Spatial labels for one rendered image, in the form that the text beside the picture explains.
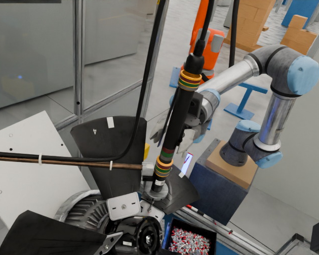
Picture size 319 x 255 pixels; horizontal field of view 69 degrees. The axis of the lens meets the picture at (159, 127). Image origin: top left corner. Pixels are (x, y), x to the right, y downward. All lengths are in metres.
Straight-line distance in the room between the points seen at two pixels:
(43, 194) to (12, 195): 0.09
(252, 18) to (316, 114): 6.28
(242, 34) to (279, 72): 7.60
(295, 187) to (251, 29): 6.33
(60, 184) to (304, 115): 2.08
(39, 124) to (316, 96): 2.09
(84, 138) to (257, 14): 7.96
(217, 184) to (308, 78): 0.68
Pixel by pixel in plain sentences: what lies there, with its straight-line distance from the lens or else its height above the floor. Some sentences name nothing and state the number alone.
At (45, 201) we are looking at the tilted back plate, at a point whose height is 1.18.
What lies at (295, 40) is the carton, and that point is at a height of 0.53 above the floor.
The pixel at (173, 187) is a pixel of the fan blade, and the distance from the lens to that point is 0.88.
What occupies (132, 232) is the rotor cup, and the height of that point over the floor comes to 1.26.
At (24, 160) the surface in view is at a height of 1.39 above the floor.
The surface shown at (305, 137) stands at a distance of 2.51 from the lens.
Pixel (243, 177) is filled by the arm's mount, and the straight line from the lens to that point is 1.27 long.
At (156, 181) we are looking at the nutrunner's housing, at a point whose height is 1.35.
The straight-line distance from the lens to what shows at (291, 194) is 2.90.
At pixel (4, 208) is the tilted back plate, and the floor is 1.22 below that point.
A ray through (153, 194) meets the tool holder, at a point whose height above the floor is 1.31.
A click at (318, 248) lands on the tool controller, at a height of 1.09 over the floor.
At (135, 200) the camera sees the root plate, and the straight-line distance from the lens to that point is 0.70.
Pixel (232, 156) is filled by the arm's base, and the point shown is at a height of 1.09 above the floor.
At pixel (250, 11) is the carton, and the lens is 8.44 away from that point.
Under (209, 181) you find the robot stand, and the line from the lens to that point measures 1.32.
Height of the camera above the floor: 1.83
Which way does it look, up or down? 35 degrees down
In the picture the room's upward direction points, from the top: 14 degrees clockwise
